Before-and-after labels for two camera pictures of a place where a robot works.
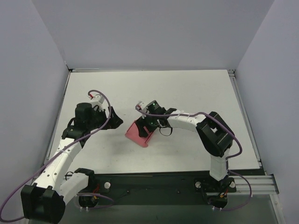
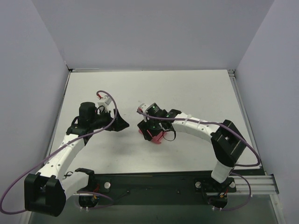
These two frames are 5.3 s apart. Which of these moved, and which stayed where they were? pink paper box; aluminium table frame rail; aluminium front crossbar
Moved: pink paper box
Stayed: aluminium table frame rail; aluminium front crossbar
